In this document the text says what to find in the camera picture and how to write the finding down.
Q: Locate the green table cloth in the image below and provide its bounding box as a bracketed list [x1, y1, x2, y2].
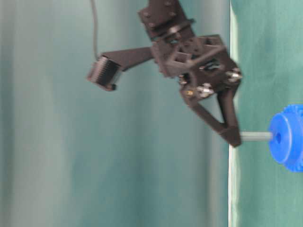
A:
[230, 0, 303, 227]

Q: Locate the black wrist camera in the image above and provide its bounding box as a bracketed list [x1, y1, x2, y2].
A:
[87, 56, 121, 91]

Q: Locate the blue plastic gear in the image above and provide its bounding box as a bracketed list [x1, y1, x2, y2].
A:
[268, 104, 303, 173]

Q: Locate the grey metal shaft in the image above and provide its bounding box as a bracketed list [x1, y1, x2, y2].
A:
[240, 131, 273, 141]

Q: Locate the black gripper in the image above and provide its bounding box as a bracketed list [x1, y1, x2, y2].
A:
[151, 35, 242, 147]

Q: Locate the black camera cable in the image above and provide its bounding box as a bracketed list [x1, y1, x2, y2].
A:
[91, 0, 100, 60]

